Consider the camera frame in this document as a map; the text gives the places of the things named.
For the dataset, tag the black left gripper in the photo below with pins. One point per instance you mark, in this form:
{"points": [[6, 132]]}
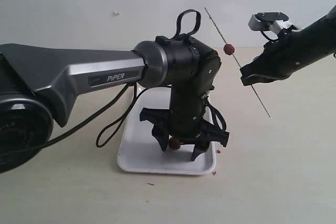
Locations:
{"points": [[190, 118]]}

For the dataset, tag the white rectangular plastic tray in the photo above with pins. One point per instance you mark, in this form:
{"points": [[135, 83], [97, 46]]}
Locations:
{"points": [[139, 151]]}

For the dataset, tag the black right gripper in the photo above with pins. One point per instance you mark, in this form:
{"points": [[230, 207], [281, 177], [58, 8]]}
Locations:
{"points": [[279, 60]]}

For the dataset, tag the thin metal skewer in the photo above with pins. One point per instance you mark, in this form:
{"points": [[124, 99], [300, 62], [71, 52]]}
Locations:
{"points": [[236, 60]]}

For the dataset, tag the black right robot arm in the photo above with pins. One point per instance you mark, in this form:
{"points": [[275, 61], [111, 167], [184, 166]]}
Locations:
{"points": [[322, 35]]}

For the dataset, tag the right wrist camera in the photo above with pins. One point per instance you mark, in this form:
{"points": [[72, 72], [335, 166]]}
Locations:
{"points": [[262, 21]]}

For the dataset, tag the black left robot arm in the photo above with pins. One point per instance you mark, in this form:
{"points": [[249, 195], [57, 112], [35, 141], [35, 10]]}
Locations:
{"points": [[39, 87]]}

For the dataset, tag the white wall hook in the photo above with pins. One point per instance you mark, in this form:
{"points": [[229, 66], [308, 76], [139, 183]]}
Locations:
{"points": [[115, 13]]}

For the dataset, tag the red berry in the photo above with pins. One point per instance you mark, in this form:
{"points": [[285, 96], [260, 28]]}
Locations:
{"points": [[229, 49], [174, 144]]}

